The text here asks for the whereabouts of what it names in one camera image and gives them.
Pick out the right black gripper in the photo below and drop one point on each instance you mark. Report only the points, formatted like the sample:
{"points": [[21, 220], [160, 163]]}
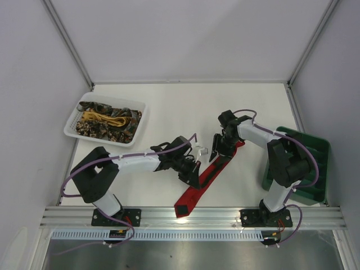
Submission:
{"points": [[220, 145]]}

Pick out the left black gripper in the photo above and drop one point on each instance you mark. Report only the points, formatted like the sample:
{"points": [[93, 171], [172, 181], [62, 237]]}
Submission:
{"points": [[190, 172]]}

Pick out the red necktie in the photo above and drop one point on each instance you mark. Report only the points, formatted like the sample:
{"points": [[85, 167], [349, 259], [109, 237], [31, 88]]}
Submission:
{"points": [[189, 199]]}

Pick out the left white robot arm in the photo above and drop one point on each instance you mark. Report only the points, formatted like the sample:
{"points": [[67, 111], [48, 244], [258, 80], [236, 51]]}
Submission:
{"points": [[94, 175]]}

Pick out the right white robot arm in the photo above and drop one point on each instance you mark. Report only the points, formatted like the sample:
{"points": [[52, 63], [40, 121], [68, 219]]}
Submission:
{"points": [[245, 128]]}

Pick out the dark multicolour patterned tie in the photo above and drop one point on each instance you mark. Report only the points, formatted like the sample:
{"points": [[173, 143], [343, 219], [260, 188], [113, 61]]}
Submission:
{"points": [[129, 129]]}

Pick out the white plastic basket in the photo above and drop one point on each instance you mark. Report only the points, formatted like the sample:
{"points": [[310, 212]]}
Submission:
{"points": [[70, 126]]}

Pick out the green divided organizer tray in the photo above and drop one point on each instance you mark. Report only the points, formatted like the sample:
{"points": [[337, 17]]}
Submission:
{"points": [[289, 162]]}

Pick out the brown floral tie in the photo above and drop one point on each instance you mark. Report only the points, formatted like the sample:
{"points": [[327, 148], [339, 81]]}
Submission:
{"points": [[100, 130]]}

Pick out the yellow patterned tie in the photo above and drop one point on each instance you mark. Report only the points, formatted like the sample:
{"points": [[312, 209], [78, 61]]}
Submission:
{"points": [[101, 118]]}

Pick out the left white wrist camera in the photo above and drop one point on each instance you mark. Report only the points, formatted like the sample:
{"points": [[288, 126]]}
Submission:
{"points": [[200, 150]]}

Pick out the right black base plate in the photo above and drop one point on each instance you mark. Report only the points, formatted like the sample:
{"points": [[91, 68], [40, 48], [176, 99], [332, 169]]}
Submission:
{"points": [[254, 218]]}

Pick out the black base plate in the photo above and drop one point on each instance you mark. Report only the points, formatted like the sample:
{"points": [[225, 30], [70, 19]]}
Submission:
{"points": [[254, 218], [128, 215]]}

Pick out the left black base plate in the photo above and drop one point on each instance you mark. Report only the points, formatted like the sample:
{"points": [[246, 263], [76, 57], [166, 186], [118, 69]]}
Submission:
{"points": [[128, 215]]}

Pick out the aluminium mounting rail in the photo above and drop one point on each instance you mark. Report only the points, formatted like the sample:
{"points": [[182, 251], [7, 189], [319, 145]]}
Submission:
{"points": [[201, 218]]}

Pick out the white slotted cable duct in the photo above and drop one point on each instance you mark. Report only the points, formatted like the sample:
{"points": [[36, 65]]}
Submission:
{"points": [[158, 235]]}

